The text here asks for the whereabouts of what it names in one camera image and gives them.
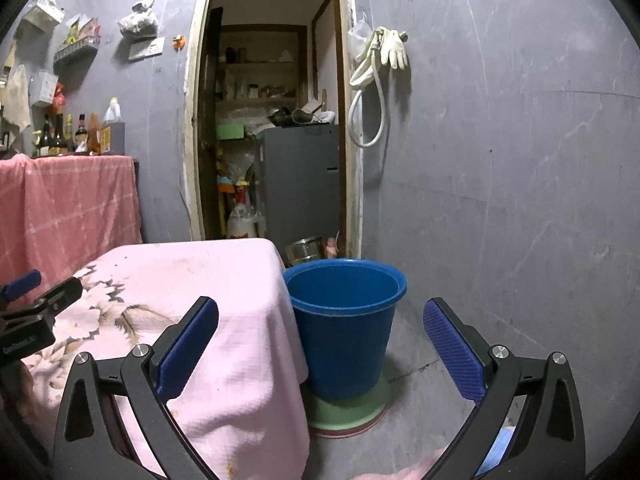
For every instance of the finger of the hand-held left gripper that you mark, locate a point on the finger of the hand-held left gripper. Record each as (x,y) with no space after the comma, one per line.
(60,297)
(20,284)

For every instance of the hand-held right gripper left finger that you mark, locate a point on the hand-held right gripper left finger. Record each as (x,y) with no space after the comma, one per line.
(187,350)

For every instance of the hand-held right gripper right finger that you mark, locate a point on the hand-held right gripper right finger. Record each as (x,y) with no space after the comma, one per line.
(452,352)

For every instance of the blue plastic bucket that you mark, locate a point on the blue plastic bucket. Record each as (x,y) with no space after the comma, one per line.
(345,350)

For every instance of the pink floral tablecloth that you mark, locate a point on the pink floral tablecloth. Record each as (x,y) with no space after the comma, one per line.
(200,270)

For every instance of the pink plaid cloth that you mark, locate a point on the pink plaid cloth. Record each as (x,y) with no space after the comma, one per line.
(75,200)

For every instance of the person's leg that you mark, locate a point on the person's leg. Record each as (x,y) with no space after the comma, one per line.
(500,452)

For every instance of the green plastic basin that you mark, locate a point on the green plastic basin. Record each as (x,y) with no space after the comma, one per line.
(345,417)

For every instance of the white bottle red cap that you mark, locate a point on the white bottle red cap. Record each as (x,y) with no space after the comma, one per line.
(241,225)

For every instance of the dark sauce bottle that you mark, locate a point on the dark sauce bottle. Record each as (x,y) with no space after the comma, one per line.
(81,136)
(60,136)
(46,139)

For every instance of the steel pot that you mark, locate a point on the steel pot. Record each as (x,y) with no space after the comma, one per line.
(302,250)

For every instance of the yellow cap bottle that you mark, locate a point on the yellow cap bottle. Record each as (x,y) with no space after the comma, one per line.
(69,134)

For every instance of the small pink figure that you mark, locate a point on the small pink figure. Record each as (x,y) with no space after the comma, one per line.
(331,249)

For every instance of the orange sauce bottle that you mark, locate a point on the orange sauce bottle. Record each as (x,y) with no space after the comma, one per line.
(93,136)

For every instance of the large oil jug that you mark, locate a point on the large oil jug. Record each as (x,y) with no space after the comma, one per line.
(112,135)

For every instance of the hanging dishcloth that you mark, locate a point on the hanging dishcloth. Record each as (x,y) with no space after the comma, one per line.
(17,95)

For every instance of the red hanging bag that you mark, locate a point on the red hanging bag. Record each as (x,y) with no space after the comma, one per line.
(59,97)

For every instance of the grey appliance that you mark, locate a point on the grey appliance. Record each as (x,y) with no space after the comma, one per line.
(300,180)

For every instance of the wooden brush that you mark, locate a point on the wooden brush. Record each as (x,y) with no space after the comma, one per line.
(7,67)

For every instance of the green box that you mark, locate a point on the green box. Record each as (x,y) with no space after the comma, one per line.
(230,132)

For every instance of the black wok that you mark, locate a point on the black wok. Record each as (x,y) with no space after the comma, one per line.
(280,117)

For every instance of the green yellow seasoning packet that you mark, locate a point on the green yellow seasoning packet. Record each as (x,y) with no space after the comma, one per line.
(74,31)

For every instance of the pink seasoning packet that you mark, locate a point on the pink seasoning packet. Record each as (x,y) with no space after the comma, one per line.
(89,28)

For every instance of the wooden shelf unit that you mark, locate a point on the wooden shelf unit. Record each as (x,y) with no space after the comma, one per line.
(260,64)

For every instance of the cream rubber gloves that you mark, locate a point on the cream rubber gloves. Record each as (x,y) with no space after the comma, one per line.
(395,47)

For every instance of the clear hanging plastic bag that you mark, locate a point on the clear hanging plastic bag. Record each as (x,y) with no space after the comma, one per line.
(359,35)

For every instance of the white wall holder box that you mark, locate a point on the white wall holder box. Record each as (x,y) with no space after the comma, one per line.
(44,87)

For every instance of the cream door frame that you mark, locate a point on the cream door frame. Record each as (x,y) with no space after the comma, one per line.
(192,110)

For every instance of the white wall shelf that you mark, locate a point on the white wall shelf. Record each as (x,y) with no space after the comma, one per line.
(75,50)

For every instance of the wall socket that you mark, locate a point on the wall socket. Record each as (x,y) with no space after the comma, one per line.
(146,49)

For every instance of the white wall basket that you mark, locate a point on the white wall basket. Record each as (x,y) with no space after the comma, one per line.
(45,10)

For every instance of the orange wall hook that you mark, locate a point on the orange wall hook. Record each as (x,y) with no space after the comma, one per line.
(179,40)

